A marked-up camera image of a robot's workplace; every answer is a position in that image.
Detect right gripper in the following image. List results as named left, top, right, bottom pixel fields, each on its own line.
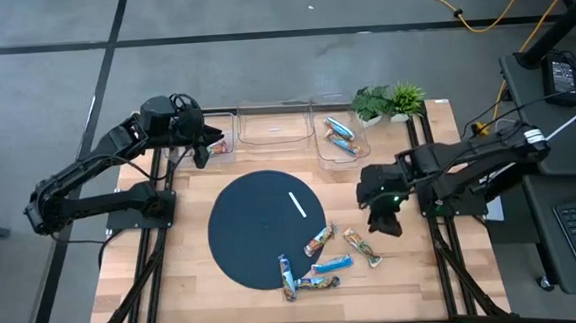
left=354, top=161, right=414, bottom=240

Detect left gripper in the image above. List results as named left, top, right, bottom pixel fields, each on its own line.
left=172, top=90, right=227, bottom=171

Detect light blue granola bar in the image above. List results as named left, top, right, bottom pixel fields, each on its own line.
left=309, top=254, right=355, bottom=276

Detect blue orange granola bar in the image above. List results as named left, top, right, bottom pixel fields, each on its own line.
left=323, top=128, right=363, bottom=159

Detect dark blue Chewy granola bar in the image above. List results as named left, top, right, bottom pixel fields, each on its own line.
left=293, top=275, right=341, bottom=292
left=278, top=253, right=298, bottom=303

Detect silver blue granola bar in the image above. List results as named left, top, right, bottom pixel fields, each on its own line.
left=323, top=114, right=356, bottom=143

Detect clear plastic bin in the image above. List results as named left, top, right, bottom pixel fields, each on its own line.
left=236, top=102, right=315, bottom=153
left=311, top=101, right=373, bottom=173
left=161, top=112, right=239, bottom=170

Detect small white strip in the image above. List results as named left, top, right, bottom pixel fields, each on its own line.
left=288, top=190, right=307, bottom=216

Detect round dark placemat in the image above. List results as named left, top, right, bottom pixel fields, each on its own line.
left=204, top=166, right=331, bottom=293

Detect white sheet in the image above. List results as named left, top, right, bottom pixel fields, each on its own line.
left=484, top=195, right=506, bottom=224

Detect broad-leaf potted plant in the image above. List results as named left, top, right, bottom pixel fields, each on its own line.
left=349, top=83, right=392, bottom=129

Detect spiky potted plant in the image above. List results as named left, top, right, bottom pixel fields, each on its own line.
left=386, top=80, right=428, bottom=123

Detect dark grey side desk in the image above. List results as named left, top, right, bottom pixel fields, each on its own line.
left=499, top=48, right=576, bottom=302

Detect black power adapter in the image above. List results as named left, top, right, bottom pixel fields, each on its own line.
left=540, top=51, right=576, bottom=109

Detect black aluminium frame rails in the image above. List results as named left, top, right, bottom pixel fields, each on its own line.
left=404, top=96, right=509, bottom=321
left=77, top=109, right=189, bottom=323

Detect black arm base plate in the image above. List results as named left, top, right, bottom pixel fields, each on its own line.
left=415, top=174, right=491, bottom=221
left=103, top=187, right=179, bottom=233

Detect yellow extension cable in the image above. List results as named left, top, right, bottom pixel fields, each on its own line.
left=390, top=0, right=540, bottom=40
left=483, top=0, right=576, bottom=123

